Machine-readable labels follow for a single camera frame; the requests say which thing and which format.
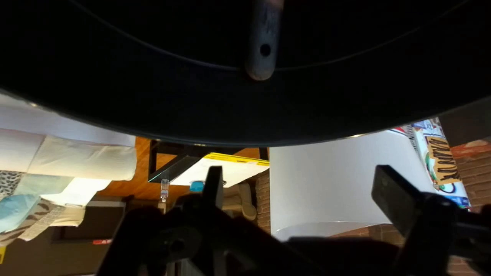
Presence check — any white napkin stack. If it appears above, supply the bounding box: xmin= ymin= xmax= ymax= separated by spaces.
xmin=0 ymin=94 xmax=138 ymax=206

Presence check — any yellow edged white paper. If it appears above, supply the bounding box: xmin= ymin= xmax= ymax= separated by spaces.
xmin=170 ymin=151 xmax=271 ymax=190

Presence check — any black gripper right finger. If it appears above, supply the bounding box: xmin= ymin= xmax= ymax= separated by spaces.
xmin=371 ymin=163 xmax=428 ymax=236

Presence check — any colourful cereal box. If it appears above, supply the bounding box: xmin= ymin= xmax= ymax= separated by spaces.
xmin=403 ymin=118 xmax=472 ymax=212

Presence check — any black plastic bin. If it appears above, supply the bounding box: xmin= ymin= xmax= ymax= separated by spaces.
xmin=0 ymin=0 xmax=491 ymax=151

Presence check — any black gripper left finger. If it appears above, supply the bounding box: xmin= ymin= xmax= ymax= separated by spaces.
xmin=202 ymin=164 xmax=225 ymax=200

